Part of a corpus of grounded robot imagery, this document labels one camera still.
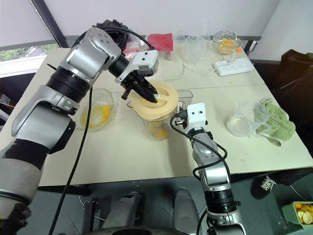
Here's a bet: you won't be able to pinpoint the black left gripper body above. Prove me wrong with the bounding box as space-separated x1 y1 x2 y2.
120 70 145 100

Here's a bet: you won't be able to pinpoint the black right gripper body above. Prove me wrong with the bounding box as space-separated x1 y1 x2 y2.
175 107 189 128

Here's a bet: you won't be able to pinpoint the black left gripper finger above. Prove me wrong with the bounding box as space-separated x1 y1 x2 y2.
135 86 158 103
140 81 160 97

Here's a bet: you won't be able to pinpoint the cream blender lid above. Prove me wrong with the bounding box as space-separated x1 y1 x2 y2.
128 81 179 121

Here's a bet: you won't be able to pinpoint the clear blender jar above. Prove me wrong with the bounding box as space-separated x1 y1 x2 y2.
127 90 194 142

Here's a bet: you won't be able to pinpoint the clear glass fruit bowl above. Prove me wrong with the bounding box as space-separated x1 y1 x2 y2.
78 88 116 131

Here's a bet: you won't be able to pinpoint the yellow item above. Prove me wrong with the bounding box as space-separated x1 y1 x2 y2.
95 104 111 123

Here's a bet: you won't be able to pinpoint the green box of fruit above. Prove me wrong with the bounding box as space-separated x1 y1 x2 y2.
281 200 313 231

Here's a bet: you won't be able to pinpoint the red and white packets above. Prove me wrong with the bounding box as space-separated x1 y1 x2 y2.
121 41 148 61

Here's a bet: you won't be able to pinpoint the red cloth in plastic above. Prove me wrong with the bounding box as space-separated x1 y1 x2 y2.
147 32 174 51

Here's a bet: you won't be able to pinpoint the clear plastic measuring cup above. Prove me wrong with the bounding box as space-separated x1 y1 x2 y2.
182 33 213 65

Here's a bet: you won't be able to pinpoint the white power strip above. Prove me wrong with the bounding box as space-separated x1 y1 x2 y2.
213 58 255 77

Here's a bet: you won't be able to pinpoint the grey right robot leg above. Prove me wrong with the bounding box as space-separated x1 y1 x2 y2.
173 188 201 231

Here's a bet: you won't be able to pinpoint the grey robot leg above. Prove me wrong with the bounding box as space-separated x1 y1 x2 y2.
173 188 201 231
101 191 145 230

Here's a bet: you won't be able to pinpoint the ribbed glass bowl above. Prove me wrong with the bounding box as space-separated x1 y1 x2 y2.
212 30 242 55

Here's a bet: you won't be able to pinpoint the green towel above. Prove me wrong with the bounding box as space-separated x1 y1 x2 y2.
253 97 297 148

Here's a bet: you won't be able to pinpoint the black and white shoe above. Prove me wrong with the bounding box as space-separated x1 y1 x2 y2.
251 174 279 200

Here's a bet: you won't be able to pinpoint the grey left robot leg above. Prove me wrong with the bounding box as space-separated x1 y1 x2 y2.
101 191 145 230

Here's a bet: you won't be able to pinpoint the dark brown chair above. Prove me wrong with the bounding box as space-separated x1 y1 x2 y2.
269 48 313 103

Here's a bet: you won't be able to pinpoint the orange peels in bin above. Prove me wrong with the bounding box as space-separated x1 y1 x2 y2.
294 203 313 225

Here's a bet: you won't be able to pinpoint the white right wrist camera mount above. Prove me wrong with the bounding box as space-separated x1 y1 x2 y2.
185 102 207 131

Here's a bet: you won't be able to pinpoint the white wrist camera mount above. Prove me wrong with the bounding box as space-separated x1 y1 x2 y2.
114 50 159 85
185 102 207 131

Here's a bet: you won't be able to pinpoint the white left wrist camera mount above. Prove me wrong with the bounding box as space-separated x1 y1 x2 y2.
114 50 159 85

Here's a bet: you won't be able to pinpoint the black window frame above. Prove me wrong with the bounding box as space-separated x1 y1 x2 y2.
29 0 85 49

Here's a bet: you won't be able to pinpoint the black table leg frame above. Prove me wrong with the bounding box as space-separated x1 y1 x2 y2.
82 199 101 230

